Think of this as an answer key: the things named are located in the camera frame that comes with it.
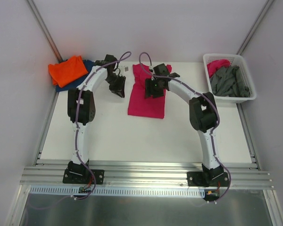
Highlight folded blue t shirt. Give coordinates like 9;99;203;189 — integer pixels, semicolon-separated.
55;59;94;92

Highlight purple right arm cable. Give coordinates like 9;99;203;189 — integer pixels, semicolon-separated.
138;51;232;205

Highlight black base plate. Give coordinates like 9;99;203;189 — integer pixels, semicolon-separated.
62;169;105;185
187;171;230;187

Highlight aluminium mounting rail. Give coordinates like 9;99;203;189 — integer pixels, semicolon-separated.
20;160;275;190

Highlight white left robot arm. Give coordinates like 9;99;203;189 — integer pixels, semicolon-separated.
67;51;131;183

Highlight grey t shirts in basket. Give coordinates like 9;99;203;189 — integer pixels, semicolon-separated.
210;66;250;97

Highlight white plastic laundry basket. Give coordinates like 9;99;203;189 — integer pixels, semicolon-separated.
203;54;257;104

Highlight magenta t shirt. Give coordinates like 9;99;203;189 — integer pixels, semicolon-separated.
207;59;231;78
127;64;166;119

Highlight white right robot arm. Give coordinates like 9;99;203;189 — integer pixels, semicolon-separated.
145;64;221;186

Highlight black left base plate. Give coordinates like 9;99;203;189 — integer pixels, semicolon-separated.
62;169;105;185

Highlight corner metal post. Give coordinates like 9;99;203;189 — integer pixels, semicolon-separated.
236;0;276;56
25;0;63;63

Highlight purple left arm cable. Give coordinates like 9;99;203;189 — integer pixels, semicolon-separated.
25;51;132;210

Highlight folded orange t shirt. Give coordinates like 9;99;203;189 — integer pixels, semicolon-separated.
48;56;88;88

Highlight magenta t shirt in basket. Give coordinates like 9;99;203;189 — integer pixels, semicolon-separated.
207;59;231;78

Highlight left corner metal post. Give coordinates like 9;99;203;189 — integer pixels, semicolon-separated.
25;0;63;63

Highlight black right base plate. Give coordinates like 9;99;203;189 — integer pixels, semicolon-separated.
187;171;230;187

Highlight right corner metal post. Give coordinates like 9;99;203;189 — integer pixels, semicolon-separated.
236;0;276;56

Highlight white slotted cable duct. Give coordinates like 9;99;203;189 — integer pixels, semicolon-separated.
30;186;205;198

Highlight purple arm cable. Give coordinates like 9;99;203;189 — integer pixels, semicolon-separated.
138;51;232;205
25;51;132;210

